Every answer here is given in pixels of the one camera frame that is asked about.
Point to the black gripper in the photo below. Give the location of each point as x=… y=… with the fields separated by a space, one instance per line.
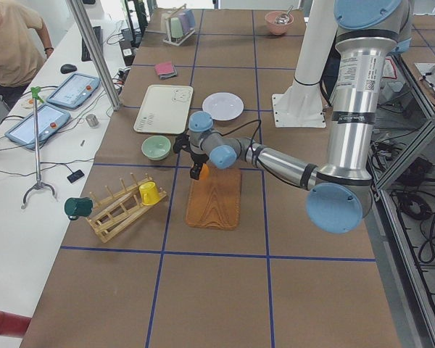
x=198 y=158

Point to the orange fruit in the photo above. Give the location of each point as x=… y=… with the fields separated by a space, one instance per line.
x=204 y=172

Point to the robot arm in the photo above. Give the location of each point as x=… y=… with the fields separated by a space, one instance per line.
x=364 y=33

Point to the cream bear tray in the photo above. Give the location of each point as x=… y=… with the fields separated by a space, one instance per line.
x=165 y=109

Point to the wooden cutting board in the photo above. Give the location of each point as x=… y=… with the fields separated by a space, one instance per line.
x=214 y=202

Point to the green bowl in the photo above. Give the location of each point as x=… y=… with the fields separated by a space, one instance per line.
x=156 y=148

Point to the yellow mug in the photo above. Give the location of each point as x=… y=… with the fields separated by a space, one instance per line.
x=149 y=192

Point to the white ribbed plate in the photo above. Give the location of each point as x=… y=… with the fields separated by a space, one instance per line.
x=223 y=106

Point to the wooden dish rack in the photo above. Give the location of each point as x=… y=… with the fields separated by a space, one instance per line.
x=119 y=209

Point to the grey cloth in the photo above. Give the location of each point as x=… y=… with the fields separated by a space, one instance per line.
x=167 y=75

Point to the pink cloth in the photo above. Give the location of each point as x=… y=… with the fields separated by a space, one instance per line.
x=165 y=68

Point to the small black device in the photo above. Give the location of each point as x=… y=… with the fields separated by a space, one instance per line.
x=74 y=176

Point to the small metal cylinder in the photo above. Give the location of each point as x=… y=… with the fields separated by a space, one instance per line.
x=92 y=120

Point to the dark green cup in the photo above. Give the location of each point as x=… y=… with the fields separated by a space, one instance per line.
x=78 y=207

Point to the white cup rack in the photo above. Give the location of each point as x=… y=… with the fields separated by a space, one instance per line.
x=165 y=26

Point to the light green cup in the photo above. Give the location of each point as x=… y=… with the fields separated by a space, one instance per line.
x=176 y=29

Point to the far teach pendant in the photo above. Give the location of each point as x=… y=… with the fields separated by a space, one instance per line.
x=74 y=91

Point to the teach pendant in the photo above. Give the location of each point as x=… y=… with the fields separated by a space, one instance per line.
x=49 y=120
x=74 y=91

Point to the purple cup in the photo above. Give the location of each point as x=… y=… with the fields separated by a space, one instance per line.
x=184 y=22

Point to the near teach pendant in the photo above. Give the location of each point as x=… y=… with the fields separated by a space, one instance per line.
x=49 y=120

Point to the blue cup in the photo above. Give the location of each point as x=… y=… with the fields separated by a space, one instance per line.
x=190 y=18

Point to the black computer mouse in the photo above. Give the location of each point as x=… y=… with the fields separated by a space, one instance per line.
x=68 y=68

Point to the pink bowl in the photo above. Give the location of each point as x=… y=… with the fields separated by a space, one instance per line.
x=275 y=27

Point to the metal scoop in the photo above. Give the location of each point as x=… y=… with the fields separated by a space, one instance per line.
x=284 y=17

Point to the reacher grabber tool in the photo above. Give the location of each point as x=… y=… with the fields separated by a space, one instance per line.
x=39 y=184

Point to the person in beige shirt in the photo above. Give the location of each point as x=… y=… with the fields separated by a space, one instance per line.
x=25 y=44

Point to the red cylinder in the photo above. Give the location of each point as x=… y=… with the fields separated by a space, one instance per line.
x=13 y=325

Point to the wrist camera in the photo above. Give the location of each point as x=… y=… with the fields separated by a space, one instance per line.
x=181 y=143

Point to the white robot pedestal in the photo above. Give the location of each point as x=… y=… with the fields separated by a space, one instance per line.
x=301 y=106

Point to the aluminium frame post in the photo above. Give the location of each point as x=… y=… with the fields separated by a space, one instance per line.
x=84 y=25

